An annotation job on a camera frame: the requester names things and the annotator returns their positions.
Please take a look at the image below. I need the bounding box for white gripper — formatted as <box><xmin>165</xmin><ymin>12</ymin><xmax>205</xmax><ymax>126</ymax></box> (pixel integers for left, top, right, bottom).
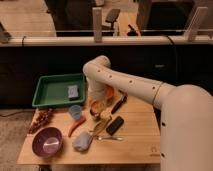
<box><xmin>88</xmin><ymin>85</ymin><xmax>113</xmax><ymax>112</ymax></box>

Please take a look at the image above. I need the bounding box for yellow apple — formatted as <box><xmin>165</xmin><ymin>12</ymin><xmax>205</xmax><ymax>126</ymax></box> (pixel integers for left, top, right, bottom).
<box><xmin>91</xmin><ymin>101</ymin><xmax>105</xmax><ymax>114</ymax></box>

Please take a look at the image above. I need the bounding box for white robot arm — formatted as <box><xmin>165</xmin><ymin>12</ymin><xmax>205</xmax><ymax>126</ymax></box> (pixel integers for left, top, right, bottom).
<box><xmin>83</xmin><ymin>55</ymin><xmax>213</xmax><ymax>171</ymax></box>

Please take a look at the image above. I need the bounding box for orange bowl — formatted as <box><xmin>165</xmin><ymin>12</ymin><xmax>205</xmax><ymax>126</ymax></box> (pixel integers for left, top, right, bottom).
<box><xmin>106</xmin><ymin>86</ymin><xmax>114</xmax><ymax>100</ymax></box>

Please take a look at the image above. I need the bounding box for blue sponge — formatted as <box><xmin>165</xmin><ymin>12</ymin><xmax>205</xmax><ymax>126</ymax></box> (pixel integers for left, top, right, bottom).
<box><xmin>68</xmin><ymin>85</ymin><xmax>79</xmax><ymax>99</ymax></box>

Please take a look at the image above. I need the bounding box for black ice cream scoop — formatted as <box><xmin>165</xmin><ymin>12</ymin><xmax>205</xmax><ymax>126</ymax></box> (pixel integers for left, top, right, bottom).
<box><xmin>111</xmin><ymin>90</ymin><xmax>128</xmax><ymax>114</ymax></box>

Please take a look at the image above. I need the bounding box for red chili pepper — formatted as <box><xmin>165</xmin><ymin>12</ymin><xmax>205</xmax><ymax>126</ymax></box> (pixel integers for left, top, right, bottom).
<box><xmin>68</xmin><ymin>116</ymin><xmax>86</xmax><ymax>137</ymax></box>

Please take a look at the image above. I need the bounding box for black rectangular block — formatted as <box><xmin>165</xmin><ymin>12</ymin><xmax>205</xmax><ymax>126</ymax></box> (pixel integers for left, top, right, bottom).
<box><xmin>106</xmin><ymin>116</ymin><xmax>124</xmax><ymax>135</ymax></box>

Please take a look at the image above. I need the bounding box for green plastic tray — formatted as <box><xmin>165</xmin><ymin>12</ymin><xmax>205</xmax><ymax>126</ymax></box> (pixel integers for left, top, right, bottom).
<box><xmin>32</xmin><ymin>73</ymin><xmax>86</xmax><ymax>108</ymax></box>

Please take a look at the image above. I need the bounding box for metal spoon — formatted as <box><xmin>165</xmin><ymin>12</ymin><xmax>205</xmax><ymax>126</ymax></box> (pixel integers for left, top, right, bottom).
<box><xmin>93</xmin><ymin>136</ymin><xmax>123</xmax><ymax>141</ymax></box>

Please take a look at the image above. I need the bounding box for blue cloth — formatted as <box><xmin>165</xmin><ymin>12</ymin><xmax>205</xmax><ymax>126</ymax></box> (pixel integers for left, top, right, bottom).
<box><xmin>72</xmin><ymin>131</ymin><xmax>92</xmax><ymax>152</ymax></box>

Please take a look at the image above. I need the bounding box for purple bowl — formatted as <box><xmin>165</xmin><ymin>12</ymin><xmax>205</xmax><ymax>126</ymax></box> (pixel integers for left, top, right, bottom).
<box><xmin>32</xmin><ymin>127</ymin><xmax>63</xmax><ymax>158</ymax></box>

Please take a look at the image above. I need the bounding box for black office chair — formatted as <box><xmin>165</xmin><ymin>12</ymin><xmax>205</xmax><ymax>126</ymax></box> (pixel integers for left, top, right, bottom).
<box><xmin>102</xmin><ymin>8</ymin><xmax>120</xmax><ymax>31</ymax></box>

